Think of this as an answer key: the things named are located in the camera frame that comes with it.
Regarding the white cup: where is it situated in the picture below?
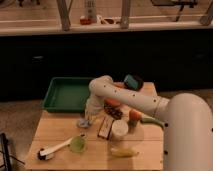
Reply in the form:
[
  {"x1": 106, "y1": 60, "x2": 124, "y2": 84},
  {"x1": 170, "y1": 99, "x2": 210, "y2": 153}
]
[{"x1": 111, "y1": 120, "x2": 128, "y2": 139}]

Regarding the black stand left edge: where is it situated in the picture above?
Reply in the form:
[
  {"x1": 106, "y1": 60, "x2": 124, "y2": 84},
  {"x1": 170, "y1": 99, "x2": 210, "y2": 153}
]
[{"x1": 0, "y1": 133, "x2": 12, "y2": 171}]

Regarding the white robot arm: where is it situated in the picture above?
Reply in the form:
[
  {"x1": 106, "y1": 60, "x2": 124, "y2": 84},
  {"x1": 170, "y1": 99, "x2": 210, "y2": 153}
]
[{"x1": 85, "y1": 75, "x2": 213, "y2": 171}]

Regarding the orange red fruit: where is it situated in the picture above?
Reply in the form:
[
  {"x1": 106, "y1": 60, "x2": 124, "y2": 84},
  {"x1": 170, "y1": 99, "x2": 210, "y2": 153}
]
[{"x1": 129, "y1": 110, "x2": 142, "y2": 126}]

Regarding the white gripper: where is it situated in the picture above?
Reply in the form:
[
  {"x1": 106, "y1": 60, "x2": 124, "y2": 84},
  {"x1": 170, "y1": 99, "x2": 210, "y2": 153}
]
[{"x1": 85, "y1": 103, "x2": 100, "y2": 122}]

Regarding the yellow banana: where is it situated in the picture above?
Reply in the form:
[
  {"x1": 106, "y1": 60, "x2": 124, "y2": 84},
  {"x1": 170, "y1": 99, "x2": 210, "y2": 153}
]
[{"x1": 110, "y1": 148, "x2": 138, "y2": 157}]

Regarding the brown wooden block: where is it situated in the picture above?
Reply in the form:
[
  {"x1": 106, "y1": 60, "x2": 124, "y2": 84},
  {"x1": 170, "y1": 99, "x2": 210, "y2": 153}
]
[{"x1": 98, "y1": 116, "x2": 114, "y2": 139}]

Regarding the green plastic tray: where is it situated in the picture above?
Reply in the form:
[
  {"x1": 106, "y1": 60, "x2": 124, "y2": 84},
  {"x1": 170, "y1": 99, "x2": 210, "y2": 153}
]
[{"x1": 43, "y1": 77, "x2": 92, "y2": 113}]

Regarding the green plastic cup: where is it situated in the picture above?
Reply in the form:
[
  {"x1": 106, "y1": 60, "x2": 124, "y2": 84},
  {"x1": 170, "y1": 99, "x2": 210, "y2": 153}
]
[{"x1": 69, "y1": 136, "x2": 85, "y2": 153}]

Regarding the teal black can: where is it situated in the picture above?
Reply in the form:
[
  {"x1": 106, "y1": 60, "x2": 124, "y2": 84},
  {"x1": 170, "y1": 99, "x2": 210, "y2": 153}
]
[{"x1": 124, "y1": 74, "x2": 144, "y2": 91}]

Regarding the white handled brush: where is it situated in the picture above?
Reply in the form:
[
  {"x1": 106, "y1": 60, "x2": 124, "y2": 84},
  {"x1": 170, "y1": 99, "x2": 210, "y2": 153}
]
[{"x1": 37, "y1": 136, "x2": 77, "y2": 160}]

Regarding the green vegetable with stem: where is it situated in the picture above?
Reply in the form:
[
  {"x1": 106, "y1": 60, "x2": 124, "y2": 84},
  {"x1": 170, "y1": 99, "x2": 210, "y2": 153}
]
[{"x1": 140, "y1": 117, "x2": 164, "y2": 129}]

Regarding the red white bottle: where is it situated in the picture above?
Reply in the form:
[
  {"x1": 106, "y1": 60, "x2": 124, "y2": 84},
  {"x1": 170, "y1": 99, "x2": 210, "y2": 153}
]
[{"x1": 80, "y1": 0, "x2": 97, "y2": 25}]

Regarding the wooden table board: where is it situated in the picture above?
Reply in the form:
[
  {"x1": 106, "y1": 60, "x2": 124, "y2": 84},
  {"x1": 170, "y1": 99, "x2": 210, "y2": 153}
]
[{"x1": 24, "y1": 82, "x2": 165, "y2": 171}]

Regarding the small grey towel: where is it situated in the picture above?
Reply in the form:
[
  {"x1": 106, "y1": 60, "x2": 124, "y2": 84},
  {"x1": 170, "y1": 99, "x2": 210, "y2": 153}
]
[{"x1": 77, "y1": 119, "x2": 91, "y2": 129}]

